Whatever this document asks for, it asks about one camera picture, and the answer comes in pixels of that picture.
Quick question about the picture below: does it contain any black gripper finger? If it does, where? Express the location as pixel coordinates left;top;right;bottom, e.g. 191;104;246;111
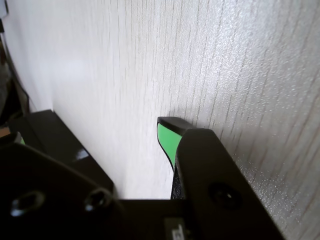
0;131;134;240
156;116;286;240

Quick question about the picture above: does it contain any black box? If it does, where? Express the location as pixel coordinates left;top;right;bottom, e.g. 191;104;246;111
7;109;115;199

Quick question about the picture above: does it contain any black cable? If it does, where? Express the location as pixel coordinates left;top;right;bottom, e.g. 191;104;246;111
0;32;31;115

